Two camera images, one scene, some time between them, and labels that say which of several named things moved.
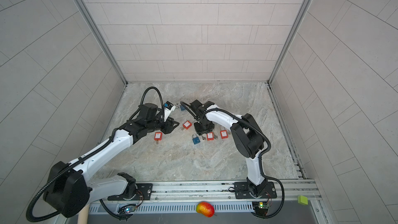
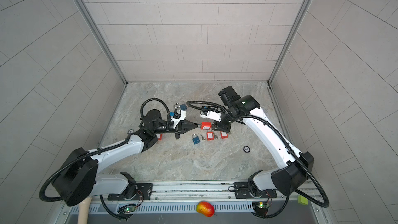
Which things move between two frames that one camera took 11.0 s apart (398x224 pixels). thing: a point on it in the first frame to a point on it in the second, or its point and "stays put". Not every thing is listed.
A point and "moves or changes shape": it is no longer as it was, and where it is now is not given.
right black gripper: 199,131 to 220,126
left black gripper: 168,124 to 179,127
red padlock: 224,134 stays put
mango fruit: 205,208 stays put
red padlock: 210,136 stays put
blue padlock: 195,139 stays put
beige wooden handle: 83,215 stays put
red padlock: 187,124 moves or changes shape
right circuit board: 260,208 stays put
